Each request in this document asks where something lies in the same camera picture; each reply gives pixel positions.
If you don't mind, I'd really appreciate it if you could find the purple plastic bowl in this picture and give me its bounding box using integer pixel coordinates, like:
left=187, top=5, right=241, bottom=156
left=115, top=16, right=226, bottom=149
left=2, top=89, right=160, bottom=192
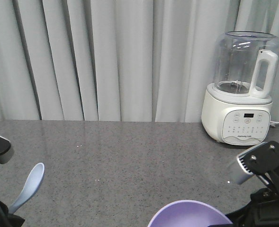
left=148, top=200, right=232, bottom=227

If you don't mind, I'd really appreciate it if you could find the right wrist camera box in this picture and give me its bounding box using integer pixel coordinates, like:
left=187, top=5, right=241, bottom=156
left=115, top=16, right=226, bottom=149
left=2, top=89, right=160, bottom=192
left=227, top=141, right=279, bottom=184

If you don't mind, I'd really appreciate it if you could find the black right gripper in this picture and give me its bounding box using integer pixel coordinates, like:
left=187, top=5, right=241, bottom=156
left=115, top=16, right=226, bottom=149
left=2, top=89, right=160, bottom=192
left=226, top=170, right=279, bottom=227

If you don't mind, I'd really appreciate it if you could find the grey pleated curtain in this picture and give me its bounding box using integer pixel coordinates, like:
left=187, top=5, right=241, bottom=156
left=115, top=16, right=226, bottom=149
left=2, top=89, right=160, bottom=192
left=0, top=0, right=279, bottom=122

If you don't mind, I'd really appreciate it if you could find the light blue plastic spoon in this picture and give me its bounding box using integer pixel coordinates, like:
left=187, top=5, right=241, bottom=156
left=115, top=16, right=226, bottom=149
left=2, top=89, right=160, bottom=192
left=9, top=162, right=45, bottom=214

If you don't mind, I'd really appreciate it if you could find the white blender with glass jar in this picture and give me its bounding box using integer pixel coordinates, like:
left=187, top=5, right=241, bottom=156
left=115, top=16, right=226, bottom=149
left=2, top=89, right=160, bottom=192
left=201, top=31, right=279, bottom=146

